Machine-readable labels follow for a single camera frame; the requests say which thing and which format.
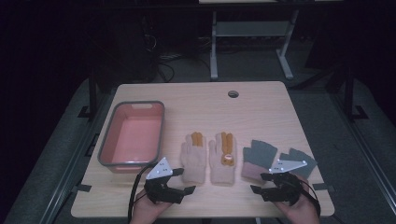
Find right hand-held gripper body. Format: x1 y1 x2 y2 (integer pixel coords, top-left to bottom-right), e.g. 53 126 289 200
263 159 308 207

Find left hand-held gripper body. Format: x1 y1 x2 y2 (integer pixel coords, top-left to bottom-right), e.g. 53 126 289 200
143 157 185 205

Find grey and pink fingerless glove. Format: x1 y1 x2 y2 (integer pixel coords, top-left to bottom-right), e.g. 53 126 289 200
241 139 278 182
278 147 318 180

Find beige glove with orange fingers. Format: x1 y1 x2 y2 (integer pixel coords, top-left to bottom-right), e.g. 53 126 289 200
180 132 208 184

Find beige glove with bear print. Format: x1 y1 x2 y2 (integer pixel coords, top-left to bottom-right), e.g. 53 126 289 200
208 132 237 185

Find pink basin with grey rim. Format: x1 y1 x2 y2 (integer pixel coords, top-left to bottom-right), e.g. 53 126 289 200
97 100 166 175

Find person's left hand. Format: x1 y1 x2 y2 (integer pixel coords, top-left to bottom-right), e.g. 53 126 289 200
130 189 173 224

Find person's right hand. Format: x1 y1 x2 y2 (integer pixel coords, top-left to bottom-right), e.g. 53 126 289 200
275 177 321 224

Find left hand-held gripper black cable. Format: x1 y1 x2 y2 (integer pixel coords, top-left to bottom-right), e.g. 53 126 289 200
126 162 158 223

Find black table edge bracket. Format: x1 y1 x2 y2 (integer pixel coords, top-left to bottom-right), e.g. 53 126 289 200
312 183 335 192
72 184 92 193

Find black metal stand post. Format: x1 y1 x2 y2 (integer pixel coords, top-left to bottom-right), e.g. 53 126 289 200
344 64 370 122
78 68 99 119

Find black floor cables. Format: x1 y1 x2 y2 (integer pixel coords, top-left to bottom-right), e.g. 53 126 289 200
141 34 213 83

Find grey metal desk frame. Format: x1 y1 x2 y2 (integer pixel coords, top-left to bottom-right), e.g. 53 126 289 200
209 8 300 81

